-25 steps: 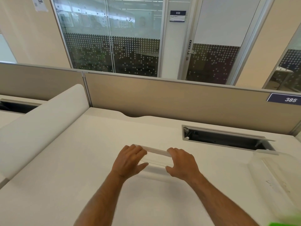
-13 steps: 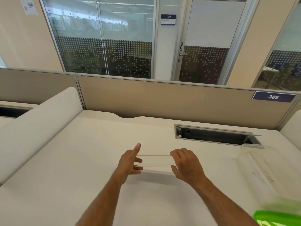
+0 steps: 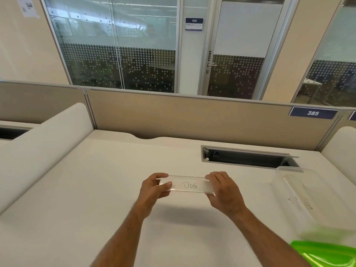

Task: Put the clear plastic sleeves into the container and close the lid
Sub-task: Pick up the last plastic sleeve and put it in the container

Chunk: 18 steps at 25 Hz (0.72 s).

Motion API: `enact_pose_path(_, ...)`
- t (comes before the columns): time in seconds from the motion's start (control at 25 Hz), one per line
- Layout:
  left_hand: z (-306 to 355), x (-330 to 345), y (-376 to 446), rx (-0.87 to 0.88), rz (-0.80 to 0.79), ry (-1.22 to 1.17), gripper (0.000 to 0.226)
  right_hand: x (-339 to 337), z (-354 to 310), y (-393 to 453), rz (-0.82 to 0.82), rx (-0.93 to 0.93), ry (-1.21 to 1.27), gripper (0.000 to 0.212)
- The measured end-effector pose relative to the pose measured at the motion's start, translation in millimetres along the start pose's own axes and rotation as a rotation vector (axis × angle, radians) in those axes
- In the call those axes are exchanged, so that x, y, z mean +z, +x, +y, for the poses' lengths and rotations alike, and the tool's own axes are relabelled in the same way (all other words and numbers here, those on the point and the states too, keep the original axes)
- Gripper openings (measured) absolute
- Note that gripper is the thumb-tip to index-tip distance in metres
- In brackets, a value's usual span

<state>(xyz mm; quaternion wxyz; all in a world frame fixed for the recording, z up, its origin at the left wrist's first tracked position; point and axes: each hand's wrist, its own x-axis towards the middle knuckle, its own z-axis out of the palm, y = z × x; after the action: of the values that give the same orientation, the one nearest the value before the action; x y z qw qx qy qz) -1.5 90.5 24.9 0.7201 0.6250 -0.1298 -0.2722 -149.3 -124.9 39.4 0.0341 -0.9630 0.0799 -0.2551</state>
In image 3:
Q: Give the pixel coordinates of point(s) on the person's left hand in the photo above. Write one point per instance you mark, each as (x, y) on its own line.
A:
(147, 191)

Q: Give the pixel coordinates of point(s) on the person's right hand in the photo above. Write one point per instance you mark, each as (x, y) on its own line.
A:
(228, 194)

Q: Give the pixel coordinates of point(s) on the person's left thumb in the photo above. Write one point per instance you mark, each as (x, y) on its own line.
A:
(164, 186)

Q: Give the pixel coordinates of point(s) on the person's right thumb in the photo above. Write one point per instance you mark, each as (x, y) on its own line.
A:
(213, 184)

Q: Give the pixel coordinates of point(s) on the clear acrylic plate with handwriting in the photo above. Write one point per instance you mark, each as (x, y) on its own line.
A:
(192, 185)

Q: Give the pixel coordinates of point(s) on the person's right forearm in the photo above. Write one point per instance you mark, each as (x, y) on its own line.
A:
(267, 239)

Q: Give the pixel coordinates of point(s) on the person's left forearm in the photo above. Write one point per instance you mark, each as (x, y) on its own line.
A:
(122, 241)

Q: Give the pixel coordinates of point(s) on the beige desk partition panel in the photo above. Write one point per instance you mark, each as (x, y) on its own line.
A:
(340, 127)
(39, 102)
(194, 119)

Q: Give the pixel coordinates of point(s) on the clear plastic container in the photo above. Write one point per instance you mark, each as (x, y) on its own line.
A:
(308, 202)

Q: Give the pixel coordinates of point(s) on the blue desk number label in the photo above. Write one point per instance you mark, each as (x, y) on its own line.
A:
(353, 115)
(313, 113)

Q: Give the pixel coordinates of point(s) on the white rounded side divider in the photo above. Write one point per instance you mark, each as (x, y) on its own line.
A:
(342, 155)
(41, 152)

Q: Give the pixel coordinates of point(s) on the small black door label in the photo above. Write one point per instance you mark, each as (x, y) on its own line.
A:
(210, 55)

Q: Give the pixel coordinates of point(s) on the green plastic lid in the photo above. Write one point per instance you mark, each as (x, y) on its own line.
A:
(328, 254)

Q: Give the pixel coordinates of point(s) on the glass door with dotted film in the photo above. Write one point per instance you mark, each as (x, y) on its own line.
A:
(239, 47)

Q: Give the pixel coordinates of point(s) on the dotted frosted glass panel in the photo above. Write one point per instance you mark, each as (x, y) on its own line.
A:
(147, 44)
(83, 41)

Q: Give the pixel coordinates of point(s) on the blue room sign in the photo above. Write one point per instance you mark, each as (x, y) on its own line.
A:
(194, 24)

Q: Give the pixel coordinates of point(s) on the dotted glass wall with frame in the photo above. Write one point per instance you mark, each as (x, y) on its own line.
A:
(331, 58)

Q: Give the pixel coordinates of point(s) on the white paper wall notice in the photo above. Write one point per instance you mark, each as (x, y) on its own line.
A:
(27, 6)

